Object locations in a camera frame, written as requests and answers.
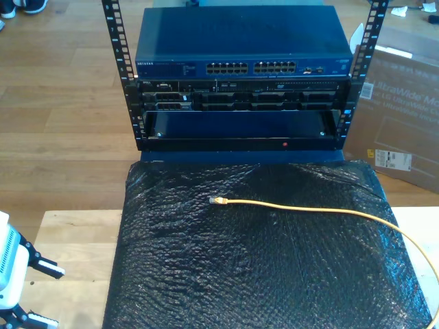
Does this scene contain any black rack server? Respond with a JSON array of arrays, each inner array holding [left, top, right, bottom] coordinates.
[[137, 79, 351, 112]]

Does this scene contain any white paper tag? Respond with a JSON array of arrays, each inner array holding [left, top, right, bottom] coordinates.
[[349, 23, 365, 47]]

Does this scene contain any black bubble wrap mat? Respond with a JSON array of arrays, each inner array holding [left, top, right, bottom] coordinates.
[[102, 160, 435, 329]]

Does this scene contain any black perforated rack post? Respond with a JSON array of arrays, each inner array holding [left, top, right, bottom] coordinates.
[[333, 0, 390, 145], [100, 0, 145, 152]]

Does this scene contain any blue rack shelf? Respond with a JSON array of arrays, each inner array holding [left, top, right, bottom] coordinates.
[[139, 110, 346, 165]]

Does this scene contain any blue network switch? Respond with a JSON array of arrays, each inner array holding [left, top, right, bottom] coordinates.
[[134, 5, 355, 81]]

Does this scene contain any yellow network cable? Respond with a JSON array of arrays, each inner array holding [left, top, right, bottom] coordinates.
[[208, 195, 439, 329]]

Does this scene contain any person's shoe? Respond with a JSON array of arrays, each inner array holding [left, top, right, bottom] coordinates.
[[0, 0, 17, 20], [23, 0, 50, 16]]

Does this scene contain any brown cardboard monitor box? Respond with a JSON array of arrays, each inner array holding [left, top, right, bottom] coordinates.
[[342, 25, 439, 193]]

